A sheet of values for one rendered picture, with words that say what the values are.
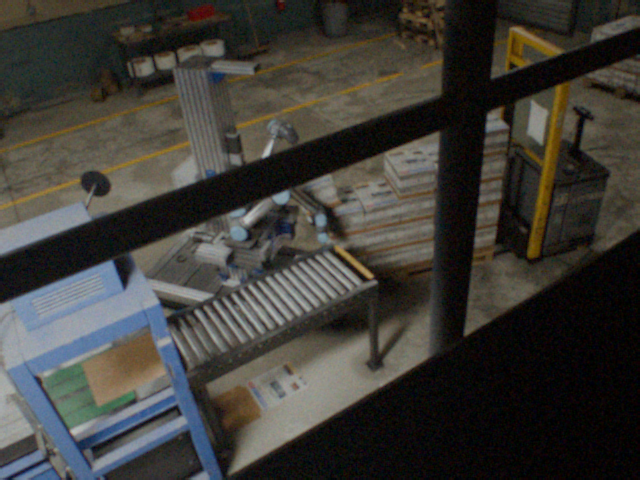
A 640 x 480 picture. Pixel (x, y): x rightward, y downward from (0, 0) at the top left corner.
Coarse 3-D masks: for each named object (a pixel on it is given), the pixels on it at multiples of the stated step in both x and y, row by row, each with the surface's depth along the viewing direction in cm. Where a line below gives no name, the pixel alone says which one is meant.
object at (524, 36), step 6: (516, 30) 420; (522, 30) 419; (516, 36) 421; (522, 36) 413; (528, 36) 407; (534, 36) 405; (528, 42) 408; (534, 42) 400; (540, 42) 395; (546, 42) 394; (540, 48) 395; (546, 48) 388; (552, 48) 383; (558, 48) 382; (552, 54) 383
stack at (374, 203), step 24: (360, 192) 441; (384, 192) 438; (336, 216) 419; (360, 216) 424; (384, 216) 431; (408, 216) 437; (336, 240) 432; (360, 240) 438; (384, 240) 444; (408, 240) 451; (360, 264) 453; (384, 264) 459; (432, 264) 474
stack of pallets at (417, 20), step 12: (408, 0) 959; (420, 0) 938; (432, 0) 912; (408, 12) 983; (420, 12) 952; (432, 12) 925; (408, 24) 981; (420, 24) 966; (432, 24) 938; (408, 36) 1008; (420, 36) 973; (432, 36) 950
